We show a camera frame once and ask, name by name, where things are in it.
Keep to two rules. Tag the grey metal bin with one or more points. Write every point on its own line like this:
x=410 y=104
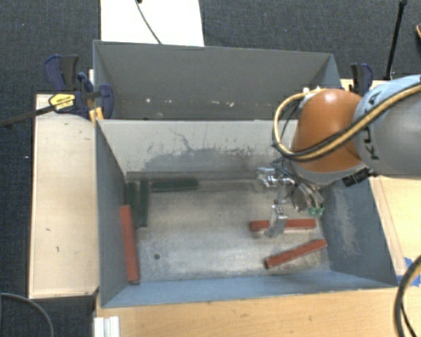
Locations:
x=210 y=230

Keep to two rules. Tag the dark green flat block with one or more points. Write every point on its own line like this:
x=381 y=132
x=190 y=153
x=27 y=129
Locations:
x=132 y=202
x=174 y=184

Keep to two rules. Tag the red-brown flat block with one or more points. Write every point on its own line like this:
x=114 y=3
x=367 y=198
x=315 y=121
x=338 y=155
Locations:
x=301 y=224
x=129 y=244
x=296 y=253

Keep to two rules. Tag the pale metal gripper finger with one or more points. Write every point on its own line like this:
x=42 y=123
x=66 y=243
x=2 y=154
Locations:
x=276 y=225

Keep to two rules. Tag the pale wood flat board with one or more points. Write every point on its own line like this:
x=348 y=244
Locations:
x=63 y=205

